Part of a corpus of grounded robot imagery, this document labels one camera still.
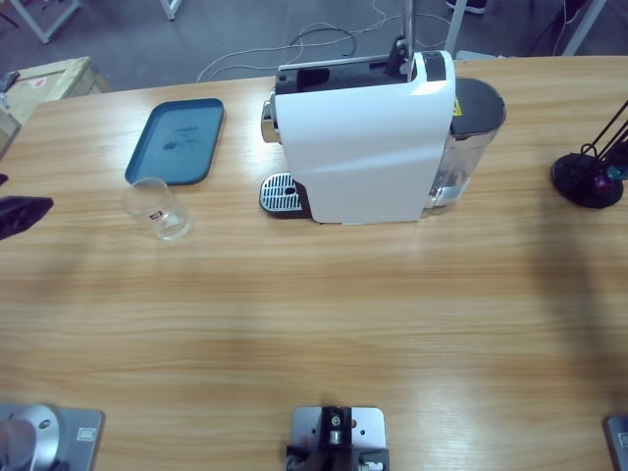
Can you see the clear glass cup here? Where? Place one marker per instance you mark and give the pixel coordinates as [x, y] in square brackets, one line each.
[172, 228]

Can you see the silver coffee machine lever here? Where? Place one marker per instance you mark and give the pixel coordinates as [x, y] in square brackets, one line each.
[408, 24]

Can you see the white capsule coffee machine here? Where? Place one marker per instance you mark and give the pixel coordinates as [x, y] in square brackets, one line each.
[363, 147]

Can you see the purple coffee capsule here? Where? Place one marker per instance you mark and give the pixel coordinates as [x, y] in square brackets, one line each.
[601, 182]

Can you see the teal coffee capsule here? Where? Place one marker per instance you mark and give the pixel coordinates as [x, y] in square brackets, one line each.
[619, 172]

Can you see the small black tool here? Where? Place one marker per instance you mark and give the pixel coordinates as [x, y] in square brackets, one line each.
[9, 81]

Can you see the wooden crate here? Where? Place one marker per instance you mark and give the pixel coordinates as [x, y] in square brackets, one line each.
[59, 78]

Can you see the blue plastic tray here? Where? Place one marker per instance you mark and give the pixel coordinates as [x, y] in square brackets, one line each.
[172, 142]

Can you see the white table leg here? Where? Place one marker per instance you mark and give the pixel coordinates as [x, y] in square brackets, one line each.
[172, 10]
[456, 29]

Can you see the metal grid drip tray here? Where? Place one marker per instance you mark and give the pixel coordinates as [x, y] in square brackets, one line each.
[277, 193]

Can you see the clear water tank black lid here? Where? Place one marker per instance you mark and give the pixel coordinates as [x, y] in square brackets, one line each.
[473, 103]

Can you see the grey floor box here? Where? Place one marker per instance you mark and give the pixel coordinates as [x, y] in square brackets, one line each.
[481, 55]

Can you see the dark sneaker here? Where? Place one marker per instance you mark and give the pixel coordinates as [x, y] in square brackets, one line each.
[471, 6]

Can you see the black capsule holder with rods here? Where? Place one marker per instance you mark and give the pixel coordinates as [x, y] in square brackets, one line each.
[574, 181]

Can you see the white table frame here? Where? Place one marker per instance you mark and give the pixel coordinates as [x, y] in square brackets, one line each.
[44, 34]
[584, 29]

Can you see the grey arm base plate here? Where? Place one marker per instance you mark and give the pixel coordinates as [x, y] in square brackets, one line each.
[618, 441]
[73, 451]

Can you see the grey mount plate dark post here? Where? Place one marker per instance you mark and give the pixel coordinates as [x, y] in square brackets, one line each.
[368, 422]

